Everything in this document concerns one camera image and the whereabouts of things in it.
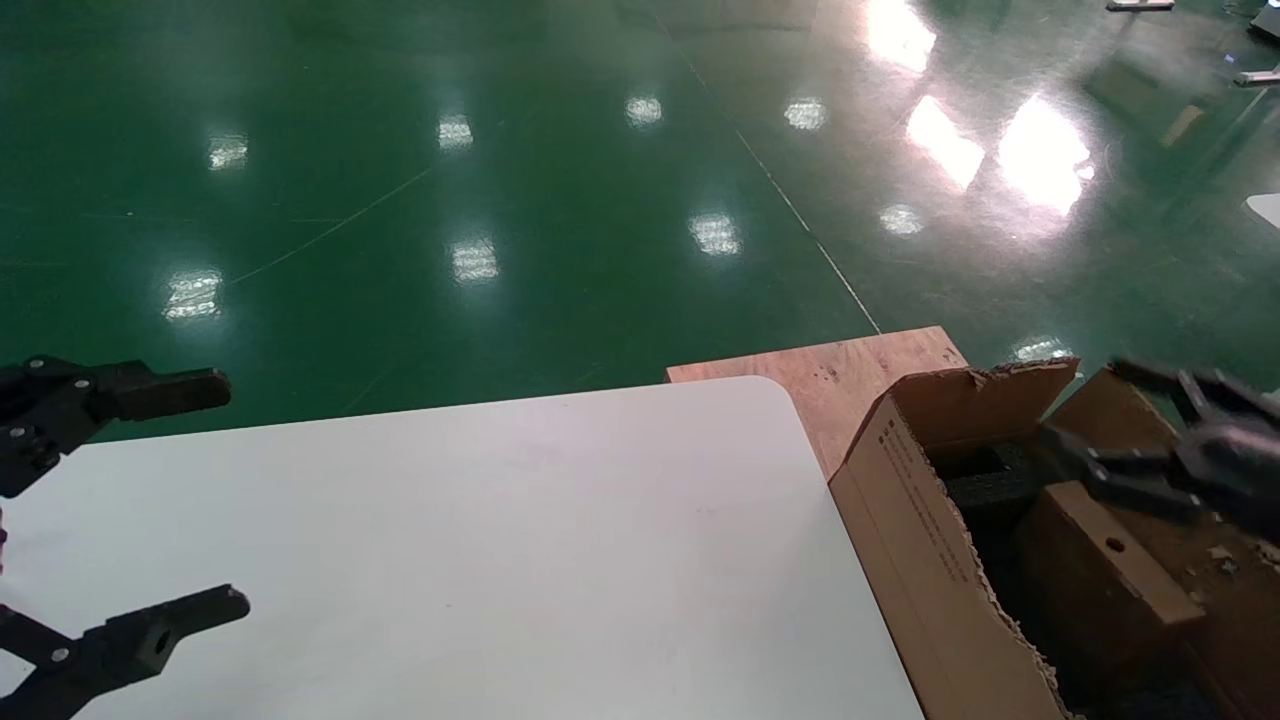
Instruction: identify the tall brown cardboard box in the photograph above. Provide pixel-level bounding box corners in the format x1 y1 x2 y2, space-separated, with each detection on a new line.
1012 480 1208 691

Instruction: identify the black foam block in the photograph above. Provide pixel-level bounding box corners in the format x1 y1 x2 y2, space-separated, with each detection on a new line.
943 440 1066 521

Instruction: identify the big open cardboard box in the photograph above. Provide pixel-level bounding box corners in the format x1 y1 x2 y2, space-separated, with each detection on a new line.
828 358 1280 720

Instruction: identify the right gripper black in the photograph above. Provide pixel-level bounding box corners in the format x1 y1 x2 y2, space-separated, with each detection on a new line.
1038 360 1280 543

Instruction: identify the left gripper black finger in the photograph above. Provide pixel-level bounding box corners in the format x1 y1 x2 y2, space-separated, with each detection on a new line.
0 356 234 499
0 585 252 720

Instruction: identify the wooden board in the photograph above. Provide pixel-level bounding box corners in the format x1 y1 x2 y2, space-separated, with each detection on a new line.
666 325 969 479

